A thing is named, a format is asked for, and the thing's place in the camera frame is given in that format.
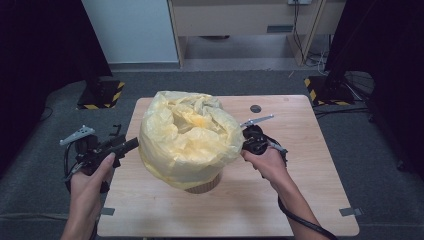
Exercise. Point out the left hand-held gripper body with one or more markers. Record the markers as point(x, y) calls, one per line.
point(88, 151)

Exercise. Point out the black bracket on floor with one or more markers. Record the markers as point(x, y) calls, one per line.
point(116, 128)

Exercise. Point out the person's left hand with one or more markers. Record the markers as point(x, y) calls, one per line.
point(86, 193)

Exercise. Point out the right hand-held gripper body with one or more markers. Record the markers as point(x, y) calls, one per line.
point(255, 140)

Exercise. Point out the round dark table grommet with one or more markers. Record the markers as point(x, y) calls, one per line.
point(255, 108)

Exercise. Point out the black stand base hazard stripes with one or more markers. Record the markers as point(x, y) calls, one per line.
point(101, 95)
point(328, 91)

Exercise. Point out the white panel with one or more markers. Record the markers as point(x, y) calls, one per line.
point(130, 30)

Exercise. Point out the yellow plastic trash bag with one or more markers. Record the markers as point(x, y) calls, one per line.
point(190, 140)

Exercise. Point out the black curtain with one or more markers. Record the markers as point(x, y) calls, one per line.
point(40, 60)
point(383, 50)

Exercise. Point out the translucent ribbed trash bin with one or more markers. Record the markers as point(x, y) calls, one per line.
point(203, 187)

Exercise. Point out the grey tape strip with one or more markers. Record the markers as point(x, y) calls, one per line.
point(108, 211)
point(350, 211)

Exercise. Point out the person's right hand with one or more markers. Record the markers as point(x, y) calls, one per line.
point(270, 166)

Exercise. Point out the light wooden desk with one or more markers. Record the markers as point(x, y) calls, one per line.
point(233, 18)

